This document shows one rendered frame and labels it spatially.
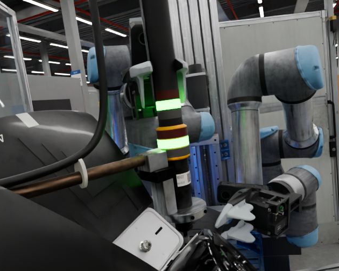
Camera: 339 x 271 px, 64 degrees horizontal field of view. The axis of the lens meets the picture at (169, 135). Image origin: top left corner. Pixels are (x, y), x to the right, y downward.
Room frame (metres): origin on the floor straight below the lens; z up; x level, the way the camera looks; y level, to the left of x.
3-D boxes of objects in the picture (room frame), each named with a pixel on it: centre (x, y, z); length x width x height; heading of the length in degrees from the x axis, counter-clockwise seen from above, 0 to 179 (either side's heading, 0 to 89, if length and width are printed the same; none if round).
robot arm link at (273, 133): (1.09, -0.39, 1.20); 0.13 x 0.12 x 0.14; 63
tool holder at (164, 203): (0.37, 0.00, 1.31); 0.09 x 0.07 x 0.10; 129
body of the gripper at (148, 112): (0.50, 0.03, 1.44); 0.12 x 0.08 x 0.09; 14
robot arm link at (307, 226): (0.67, -0.29, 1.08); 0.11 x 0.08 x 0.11; 63
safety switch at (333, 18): (2.24, -1.39, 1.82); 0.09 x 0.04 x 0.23; 94
